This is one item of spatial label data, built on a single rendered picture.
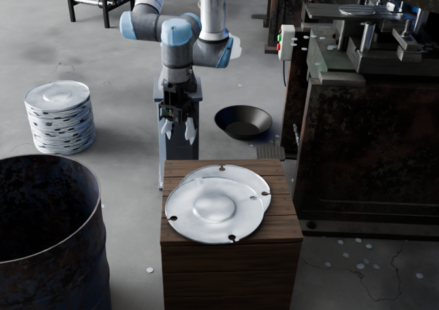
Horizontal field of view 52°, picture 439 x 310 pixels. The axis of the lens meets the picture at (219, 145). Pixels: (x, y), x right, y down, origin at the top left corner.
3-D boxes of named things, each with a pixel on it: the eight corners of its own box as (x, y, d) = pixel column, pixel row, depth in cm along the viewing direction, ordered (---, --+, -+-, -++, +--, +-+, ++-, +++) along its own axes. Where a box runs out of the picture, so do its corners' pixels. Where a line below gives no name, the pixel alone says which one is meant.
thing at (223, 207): (183, 256, 118) (183, 254, 118) (154, 189, 140) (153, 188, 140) (281, 229, 128) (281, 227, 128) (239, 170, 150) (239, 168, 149)
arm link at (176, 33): (195, 17, 117) (187, 29, 110) (195, 57, 123) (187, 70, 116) (166, 15, 118) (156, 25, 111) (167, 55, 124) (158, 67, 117)
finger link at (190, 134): (184, 152, 131) (176, 123, 126) (192, 141, 135) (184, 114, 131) (193, 152, 129) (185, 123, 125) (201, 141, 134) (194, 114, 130)
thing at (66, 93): (27, 116, 196) (27, 114, 196) (23, 87, 218) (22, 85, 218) (95, 104, 206) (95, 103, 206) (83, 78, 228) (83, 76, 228)
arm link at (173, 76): (170, 55, 124) (197, 61, 122) (170, 71, 126) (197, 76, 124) (157, 66, 118) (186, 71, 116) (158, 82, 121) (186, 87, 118)
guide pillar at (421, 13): (413, 34, 153) (424, -8, 145) (410, 32, 155) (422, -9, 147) (419, 34, 153) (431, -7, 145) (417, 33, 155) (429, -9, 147)
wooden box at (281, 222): (164, 320, 143) (159, 242, 123) (167, 233, 174) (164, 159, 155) (289, 314, 146) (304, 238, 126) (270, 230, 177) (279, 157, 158)
